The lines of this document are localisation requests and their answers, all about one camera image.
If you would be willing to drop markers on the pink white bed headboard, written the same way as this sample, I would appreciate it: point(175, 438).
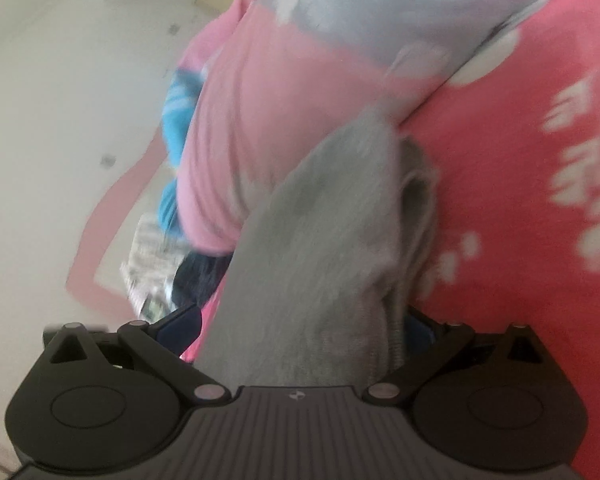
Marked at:
point(105, 240)

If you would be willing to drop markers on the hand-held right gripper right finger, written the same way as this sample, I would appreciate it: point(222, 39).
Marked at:
point(422, 332)

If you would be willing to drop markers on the pink floral fleece blanket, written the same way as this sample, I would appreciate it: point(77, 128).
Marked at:
point(530, 210)

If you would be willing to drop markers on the pink grey floral quilt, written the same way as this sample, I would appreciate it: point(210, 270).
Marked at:
point(290, 85)

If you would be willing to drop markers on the blue patterned blanket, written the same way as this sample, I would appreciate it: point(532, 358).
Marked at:
point(180, 120)

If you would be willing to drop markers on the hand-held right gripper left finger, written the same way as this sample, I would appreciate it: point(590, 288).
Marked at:
point(182, 327)

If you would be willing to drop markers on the dark navy garment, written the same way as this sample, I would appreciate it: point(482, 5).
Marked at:
point(200, 280)

